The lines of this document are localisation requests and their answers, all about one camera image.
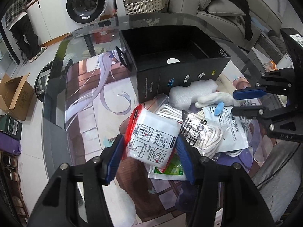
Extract white medicine sachet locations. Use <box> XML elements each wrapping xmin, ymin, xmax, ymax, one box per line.
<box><xmin>202</xmin><ymin>106</ymin><xmax>249</xmax><ymax>153</ymax></box>

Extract red white wipes packet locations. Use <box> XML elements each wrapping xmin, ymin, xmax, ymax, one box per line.
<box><xmin>125</xmin><ymin>105</ymin><xmax>181</xmax><ymax>168</ymax></box>

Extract green white sachet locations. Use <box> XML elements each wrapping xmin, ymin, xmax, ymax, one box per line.
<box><xmin>148</xmin><ymin>153</ymin><xmax>187</xmax><ymax>181</ymax></box>

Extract white foam wrap piece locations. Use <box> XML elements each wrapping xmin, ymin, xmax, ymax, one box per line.
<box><xmin>169</xmin><ymin>79</ymin><xmax>218</xmax><ymax>110</ymax></box>

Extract grey sofa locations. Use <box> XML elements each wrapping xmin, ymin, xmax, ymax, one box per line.
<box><xmin>169</xmin><ymin>0</ymin><xmax>282</xmax><ymax>50</ymax></box>

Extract black jacket on sofa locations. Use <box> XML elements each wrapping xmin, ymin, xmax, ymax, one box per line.
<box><xmin>212</xmin><ymin>0</ymin><xmax>254</xmax><ymax>41</ymax></box>

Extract grey cushion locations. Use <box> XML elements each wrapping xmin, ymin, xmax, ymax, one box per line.
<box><xmin>207</xmin><ymin>0</ymin><xmax>245</xmax><ymax>17</ymax></box>

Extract black cardboard box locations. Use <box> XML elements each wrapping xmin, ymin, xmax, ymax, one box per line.
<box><xmin>116</xmin><ymin>25</ymin><xmax>231</xmax><ymax>103</ymax></box>

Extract purple rolled mat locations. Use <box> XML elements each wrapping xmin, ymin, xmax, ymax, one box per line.
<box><xmin>0</xmin><ymin>133</ymin><xmax>22</xmax><ymax>156</ymax></box>

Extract dark green box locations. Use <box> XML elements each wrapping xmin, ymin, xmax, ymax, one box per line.
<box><xmin>0</xmin><ymin>114</ymin><xmax>23</xmax><ymax>140</ymax></box>

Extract black trash bag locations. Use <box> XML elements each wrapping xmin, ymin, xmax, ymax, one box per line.
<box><xmin>34</xmin><ymin>61</ymin><xmax>53</xmax><ymax>103</ymax></box>

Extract brown cardboard box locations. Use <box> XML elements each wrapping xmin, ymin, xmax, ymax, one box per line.
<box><xmin>0</xmin><ymin>73</ymin><xmax>34</xmax><ymax>121</ymax></box>

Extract small red box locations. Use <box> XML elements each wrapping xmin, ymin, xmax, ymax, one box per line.
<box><xmin>92</xmin><ymin>31</ymin><xmax>114</xmax><ymax>44</ymax></box>

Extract woven wicker basket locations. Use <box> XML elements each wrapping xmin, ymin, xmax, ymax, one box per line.
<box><xmin>123</xmin><ymin>0</ymin><xmax>166</xmax><ymax>15</ymax></box>

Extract white washing machine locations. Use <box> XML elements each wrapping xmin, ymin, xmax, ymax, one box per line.
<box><xmin>61</xmin><ymin>0</ymin><xmax>116</xmax><ymax>32</ymax></box>

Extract person in black trousers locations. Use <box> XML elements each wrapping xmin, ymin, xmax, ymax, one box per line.
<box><xmin>5</xmin><ymin>0</ymin><xmax>47</xmax><ymax>62</ymax></box>

